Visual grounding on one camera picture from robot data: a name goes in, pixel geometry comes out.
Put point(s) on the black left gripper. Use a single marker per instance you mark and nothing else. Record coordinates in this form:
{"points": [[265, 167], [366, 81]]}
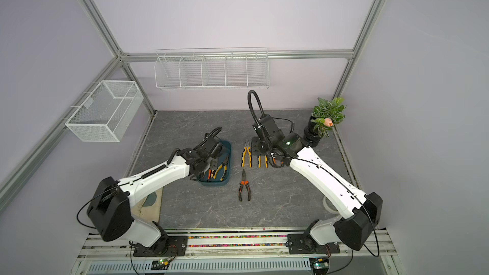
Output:
{"points": [[214, 162]]}

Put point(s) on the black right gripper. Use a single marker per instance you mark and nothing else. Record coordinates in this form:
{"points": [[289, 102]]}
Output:
{"points": [[254, 146]]}

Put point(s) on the large yellow black pliers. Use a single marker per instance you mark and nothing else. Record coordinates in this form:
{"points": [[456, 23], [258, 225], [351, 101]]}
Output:
{"points": [[262, 161]]}

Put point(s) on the orange black long nose pliers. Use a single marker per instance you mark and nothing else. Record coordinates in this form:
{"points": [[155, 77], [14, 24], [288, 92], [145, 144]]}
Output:
{"points": [[244, 184]]}

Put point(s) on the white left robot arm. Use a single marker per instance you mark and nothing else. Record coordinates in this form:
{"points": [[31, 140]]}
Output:
{"points": [[110, 209]]}

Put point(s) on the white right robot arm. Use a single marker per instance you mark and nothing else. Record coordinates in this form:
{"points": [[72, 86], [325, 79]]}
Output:
{"points": [[358, 212]]}

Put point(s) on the teal plastic storage box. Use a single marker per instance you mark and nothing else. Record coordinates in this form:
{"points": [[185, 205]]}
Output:
{"points": [[223, 176]]}

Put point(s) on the black vase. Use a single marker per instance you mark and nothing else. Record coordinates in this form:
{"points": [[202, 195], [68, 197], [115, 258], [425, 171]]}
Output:
{"points": [[311, 136]]}

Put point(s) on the green plant with pink flower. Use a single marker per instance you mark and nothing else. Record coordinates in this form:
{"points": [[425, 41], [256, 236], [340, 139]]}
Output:
{"points": [[326, 115]]}

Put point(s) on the beige work glove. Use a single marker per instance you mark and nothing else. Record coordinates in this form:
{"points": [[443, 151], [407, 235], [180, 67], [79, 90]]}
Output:
{"points": [[149, 208]]}

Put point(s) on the roll of tape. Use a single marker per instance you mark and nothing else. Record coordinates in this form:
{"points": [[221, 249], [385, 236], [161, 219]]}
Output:
{"points": [[329, 206]]}

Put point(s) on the white wire wall shelf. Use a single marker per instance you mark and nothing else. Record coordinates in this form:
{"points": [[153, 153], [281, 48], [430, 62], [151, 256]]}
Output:
{"points": [[212, 68]]}

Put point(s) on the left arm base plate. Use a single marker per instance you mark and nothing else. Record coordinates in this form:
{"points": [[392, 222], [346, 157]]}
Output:
{"points": [[166, 246]]}

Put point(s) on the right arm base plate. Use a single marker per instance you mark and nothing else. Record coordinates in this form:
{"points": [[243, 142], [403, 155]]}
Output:
{"points": [[300, 244]]}

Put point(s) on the white mesh wall basket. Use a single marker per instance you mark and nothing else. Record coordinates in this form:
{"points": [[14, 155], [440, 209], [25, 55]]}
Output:
{"points": [[106, 112]]}

